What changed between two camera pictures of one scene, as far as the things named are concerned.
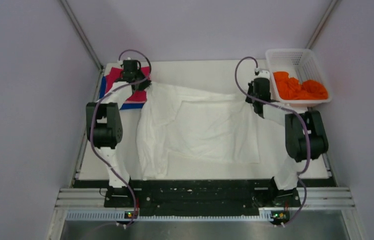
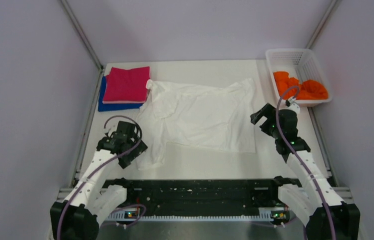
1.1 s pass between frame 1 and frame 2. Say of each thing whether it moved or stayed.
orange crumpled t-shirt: stayed
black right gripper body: moved
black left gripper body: moved
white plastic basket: stayed
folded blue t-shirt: stayed
